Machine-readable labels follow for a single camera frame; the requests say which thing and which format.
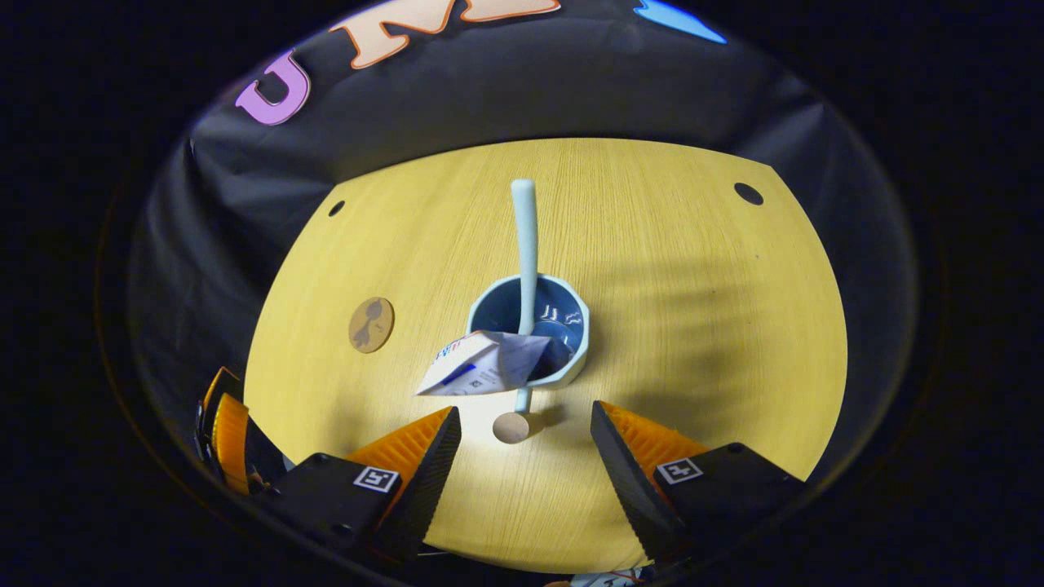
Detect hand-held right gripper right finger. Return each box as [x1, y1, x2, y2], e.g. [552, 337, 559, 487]
[589, 399, 808, 565]

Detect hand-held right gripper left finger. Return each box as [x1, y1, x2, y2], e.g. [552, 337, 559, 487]
[259, 405, 463, 565]

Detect white toothpaste tube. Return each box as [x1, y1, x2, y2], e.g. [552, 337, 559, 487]
[416, 330, 552, 397]

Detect light blue cup wooden handle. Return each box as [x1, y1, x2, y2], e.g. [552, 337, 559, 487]
[467, 274, 591, 445]

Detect light blue toothbrush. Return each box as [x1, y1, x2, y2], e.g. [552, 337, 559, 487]
[511, 179, 540, 337]

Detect wooden desktop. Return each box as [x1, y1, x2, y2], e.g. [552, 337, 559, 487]
[243, 137, 849, 574]

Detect white printed cloth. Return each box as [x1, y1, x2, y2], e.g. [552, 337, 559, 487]
[569, 571, 647, 587]

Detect black backdrop cloth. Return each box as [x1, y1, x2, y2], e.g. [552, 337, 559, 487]
[126, 0, 918, 490]

